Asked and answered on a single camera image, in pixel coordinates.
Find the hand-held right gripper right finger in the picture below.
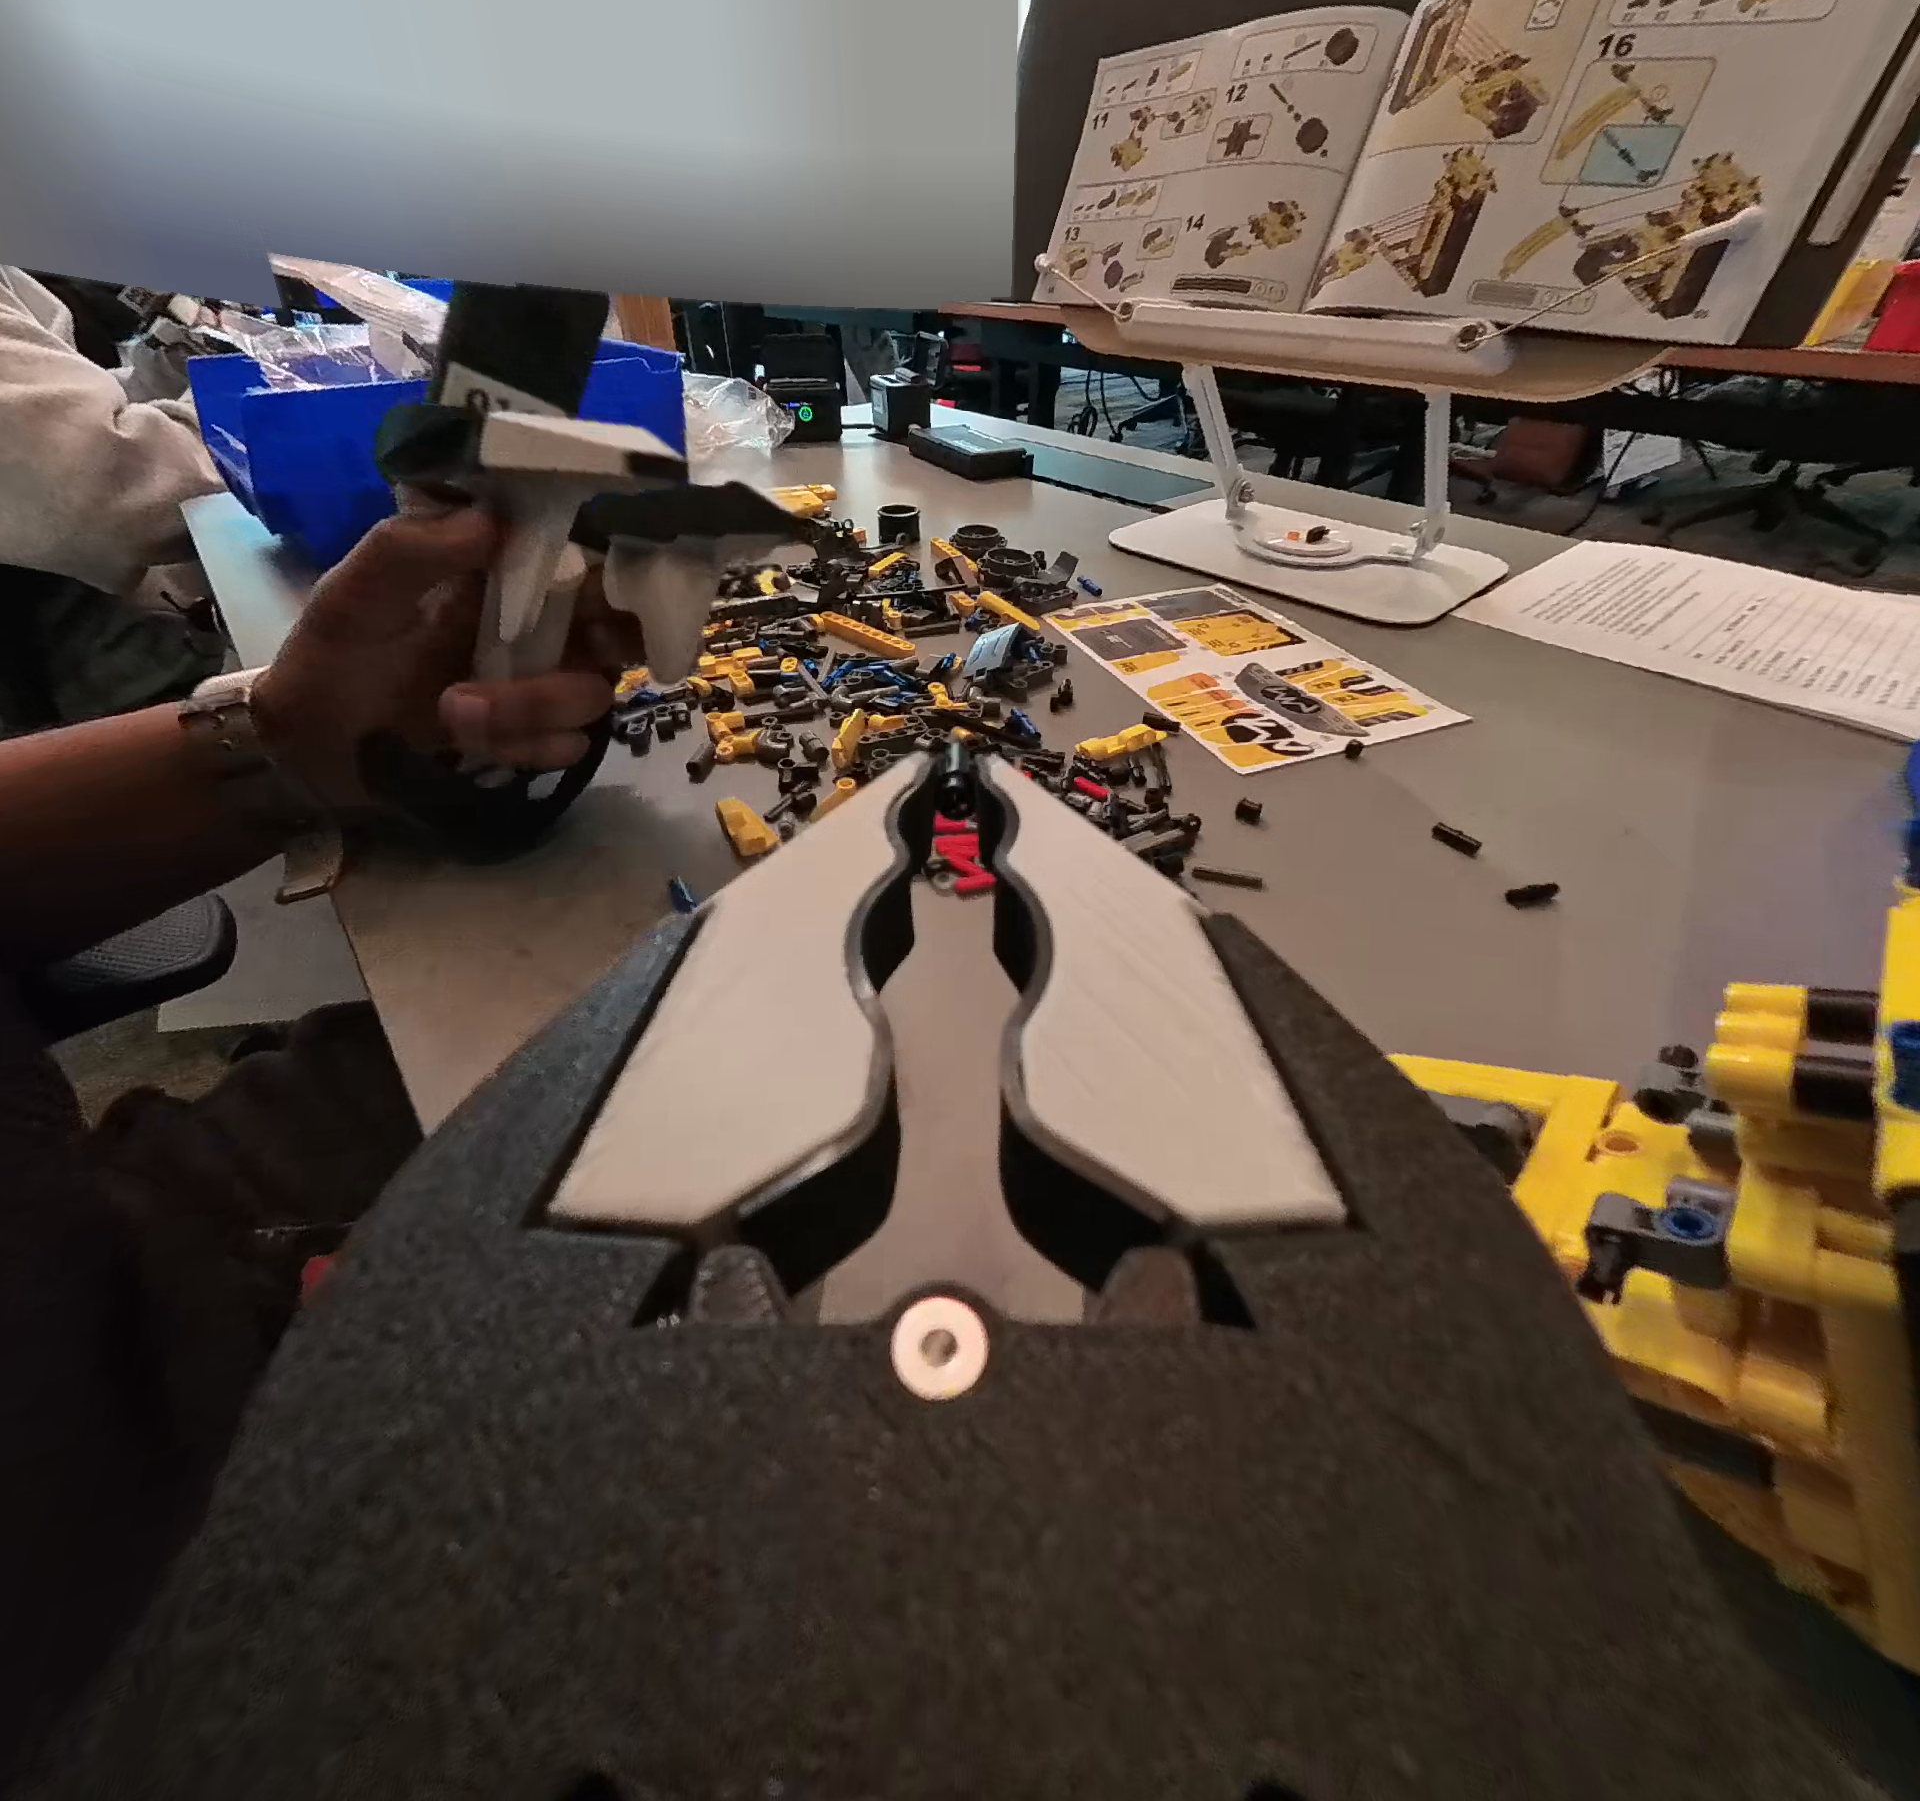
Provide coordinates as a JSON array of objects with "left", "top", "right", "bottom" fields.
[{"left": 974, "top": 752, "right": 1348, "bottom": 1245}]

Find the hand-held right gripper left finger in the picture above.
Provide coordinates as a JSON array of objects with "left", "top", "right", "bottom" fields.
[{"left": 546, "top": 752, "right": 939, "bottom": 1245}]

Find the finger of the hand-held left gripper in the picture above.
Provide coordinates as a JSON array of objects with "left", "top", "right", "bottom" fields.
[
  {"left": 475, "top": 415, "right": 692, "bottom": 689},
  {"left": 574, "top": 477, "right": 815, "bottom": 687}
]

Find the pile of toy building pieces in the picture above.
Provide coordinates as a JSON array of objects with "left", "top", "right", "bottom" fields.
[{"left": 613, "top": 483, "right": 1206, "bottom": 876}]

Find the red and black connector piece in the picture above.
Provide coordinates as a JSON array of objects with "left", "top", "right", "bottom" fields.
[{"left": 922, "top": 739, "right": 1001, "bottom": 903}]

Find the person's left forearm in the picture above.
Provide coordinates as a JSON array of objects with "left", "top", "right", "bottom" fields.
[{"left": 0, "top": 692, "right": 278, "bottom": 970}]

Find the person's left hand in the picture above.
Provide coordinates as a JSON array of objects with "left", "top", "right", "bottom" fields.
[{"left": 247, "top": 502, "right": 623, "bottom": 824}]

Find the small clear plastic bag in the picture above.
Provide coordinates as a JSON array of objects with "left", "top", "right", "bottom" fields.
[{"left": 682, "top": 375, "right": 794, "bottom": 457}]

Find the blue plastic bin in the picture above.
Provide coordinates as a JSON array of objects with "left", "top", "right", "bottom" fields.
[{"left": 187, "top": 277, "right": 690, "bottom": 570}]

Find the flat black box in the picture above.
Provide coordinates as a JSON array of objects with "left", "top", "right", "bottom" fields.
[{"left": 906, "top": 422, "right": 1041, "bottom": 484}]

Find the yellow and black sticker sheet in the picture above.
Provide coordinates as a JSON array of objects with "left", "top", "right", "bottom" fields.
[{"left": 1043, "top": 583, "right": 1474, "bottom": 778}]

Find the white book stand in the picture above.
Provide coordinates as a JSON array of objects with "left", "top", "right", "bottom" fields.
[{"left": 1035, "top": 204, "right": 1764, "bottom": 628}]

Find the black office chair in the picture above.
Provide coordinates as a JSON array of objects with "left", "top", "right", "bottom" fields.
[
  {"left": 1641, "top": 443, "right": 1899, "bottom": 579},
  {"left": 0, "top": 890, "right": 242, "bottom": 1044}
]

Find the person's dark clothing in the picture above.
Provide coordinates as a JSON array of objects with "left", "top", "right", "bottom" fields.
[{"left": 0, "top": 930, "right": 427, "bottom": 1788}]

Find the yellow toy building model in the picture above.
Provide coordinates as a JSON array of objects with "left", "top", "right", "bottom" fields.
[{"left": 1386, "top": 743, "right": 1920, "bottom": 1681}]

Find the printed paper sheet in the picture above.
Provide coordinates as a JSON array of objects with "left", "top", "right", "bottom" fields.
[{"left": 1453, "top": 539, "right": 1920, "bottom": 748}]

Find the open instruction booklet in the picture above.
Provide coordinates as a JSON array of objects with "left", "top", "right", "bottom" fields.
[{"left": 1030, "top": 0, "right": 1920, "bottom": 348}]

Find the wrist bracelet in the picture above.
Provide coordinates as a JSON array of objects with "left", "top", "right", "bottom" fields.
[{"left": 177, "top": 664, "right": 275, "bottom": 785}]

